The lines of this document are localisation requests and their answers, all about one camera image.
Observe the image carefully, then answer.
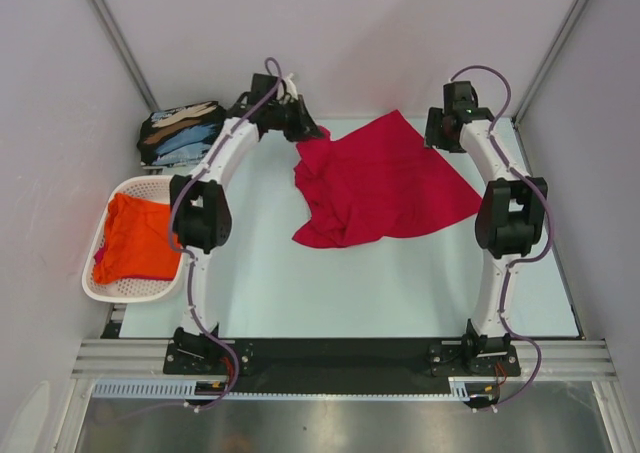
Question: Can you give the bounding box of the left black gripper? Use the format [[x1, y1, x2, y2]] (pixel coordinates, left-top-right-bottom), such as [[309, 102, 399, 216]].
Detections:
[[269, 96, 325, 144]]

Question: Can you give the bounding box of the red t shirt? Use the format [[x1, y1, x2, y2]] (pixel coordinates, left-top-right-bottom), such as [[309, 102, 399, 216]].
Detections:
[[293, 111, 481, 249]]

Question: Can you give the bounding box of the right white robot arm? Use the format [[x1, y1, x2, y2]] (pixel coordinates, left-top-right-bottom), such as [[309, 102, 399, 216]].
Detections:
[[425, 80, 548, 377]]

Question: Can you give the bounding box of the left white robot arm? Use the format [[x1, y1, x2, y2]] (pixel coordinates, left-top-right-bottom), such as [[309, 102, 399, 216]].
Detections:
[[168, 74, 325, 373]]

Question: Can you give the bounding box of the folded black printed t shirt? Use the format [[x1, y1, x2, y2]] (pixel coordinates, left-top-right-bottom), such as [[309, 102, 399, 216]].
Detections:
[[136, 101, 227, 168]]

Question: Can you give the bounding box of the orange t shirt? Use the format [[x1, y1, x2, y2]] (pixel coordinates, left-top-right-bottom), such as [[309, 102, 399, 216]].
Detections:
[[93, 193, 181, 285]]

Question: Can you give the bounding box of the pink garment in basket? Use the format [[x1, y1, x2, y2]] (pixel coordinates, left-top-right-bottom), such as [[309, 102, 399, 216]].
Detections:
[[93, 245, 106, 267]]

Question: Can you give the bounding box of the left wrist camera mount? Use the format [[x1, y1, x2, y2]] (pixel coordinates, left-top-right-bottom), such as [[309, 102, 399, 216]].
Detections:
[[276, 73, 300, 104]]

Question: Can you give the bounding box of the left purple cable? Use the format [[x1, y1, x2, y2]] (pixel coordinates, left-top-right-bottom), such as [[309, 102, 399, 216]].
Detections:
[[89, 56, 286, 419]]

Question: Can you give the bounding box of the right aluminium corner post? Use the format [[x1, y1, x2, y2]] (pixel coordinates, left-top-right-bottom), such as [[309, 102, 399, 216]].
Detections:
[[511, 0, 590, 127]]

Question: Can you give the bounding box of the aluminium corner post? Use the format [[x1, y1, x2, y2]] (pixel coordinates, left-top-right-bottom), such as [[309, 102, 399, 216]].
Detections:
[[511, 0, 590, 127], [86, 0, 159, 112]]

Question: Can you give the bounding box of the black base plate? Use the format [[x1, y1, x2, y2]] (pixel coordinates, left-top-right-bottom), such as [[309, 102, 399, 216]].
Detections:
[[163, 332, 521, 396]]

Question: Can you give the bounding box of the left aluminium corner post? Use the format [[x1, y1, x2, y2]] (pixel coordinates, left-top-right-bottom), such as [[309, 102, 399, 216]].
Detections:
[[86, 0, 159, 112]]

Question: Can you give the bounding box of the aluminium frame rail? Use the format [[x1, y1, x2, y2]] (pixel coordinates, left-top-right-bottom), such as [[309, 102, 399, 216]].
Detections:
[[71, 339, 617, 381]]

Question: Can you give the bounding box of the white slotted cable duct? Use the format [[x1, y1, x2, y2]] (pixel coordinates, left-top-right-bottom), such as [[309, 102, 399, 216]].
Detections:
[[93, 379, 470, 402]]

